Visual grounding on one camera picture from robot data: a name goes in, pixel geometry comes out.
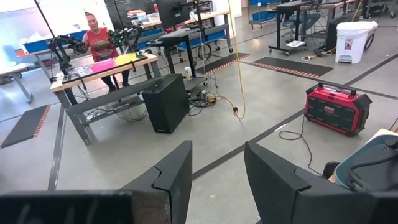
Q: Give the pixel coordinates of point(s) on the person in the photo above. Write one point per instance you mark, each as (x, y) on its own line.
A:
(101, 43)

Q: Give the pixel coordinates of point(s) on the pink sheet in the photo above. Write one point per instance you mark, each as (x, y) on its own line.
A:
(102, 66)

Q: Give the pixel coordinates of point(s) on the black rolling desk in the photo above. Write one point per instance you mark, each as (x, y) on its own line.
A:
(297, 28)

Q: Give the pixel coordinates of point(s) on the white-top table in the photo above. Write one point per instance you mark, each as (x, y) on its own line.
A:
(9, 70)

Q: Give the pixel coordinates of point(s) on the yellow sheet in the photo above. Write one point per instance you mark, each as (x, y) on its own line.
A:
(126, 58)

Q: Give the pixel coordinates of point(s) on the wooden-top workbench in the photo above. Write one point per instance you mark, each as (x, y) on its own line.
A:
(109, 98)

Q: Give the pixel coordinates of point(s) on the white bottle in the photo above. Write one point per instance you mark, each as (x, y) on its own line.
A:
(187, 73)

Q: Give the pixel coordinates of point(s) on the red and black toolbox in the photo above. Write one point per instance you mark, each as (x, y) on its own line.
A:
(335, 109)

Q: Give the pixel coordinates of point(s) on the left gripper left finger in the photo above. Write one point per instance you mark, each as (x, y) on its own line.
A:
(168, 193)

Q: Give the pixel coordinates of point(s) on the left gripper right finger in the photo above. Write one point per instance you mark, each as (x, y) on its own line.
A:
(273, 193)

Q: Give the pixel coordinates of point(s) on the black floor mat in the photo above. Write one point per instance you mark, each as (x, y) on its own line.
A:
(292, 67)
(224, 62)
(25, 127)

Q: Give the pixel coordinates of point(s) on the black standing desk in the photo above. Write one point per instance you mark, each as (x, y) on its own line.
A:
(177, 35)

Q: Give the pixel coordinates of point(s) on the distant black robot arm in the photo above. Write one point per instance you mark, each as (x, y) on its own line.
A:
(62, 53)
(124, 37)

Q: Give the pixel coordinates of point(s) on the white trash can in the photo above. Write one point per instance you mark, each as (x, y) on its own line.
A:
(354, 43)

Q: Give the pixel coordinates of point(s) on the black monitor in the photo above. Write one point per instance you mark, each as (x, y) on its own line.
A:
(172, 14)

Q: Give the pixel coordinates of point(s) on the black computer tower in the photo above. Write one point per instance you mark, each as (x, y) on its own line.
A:
(166, 104)

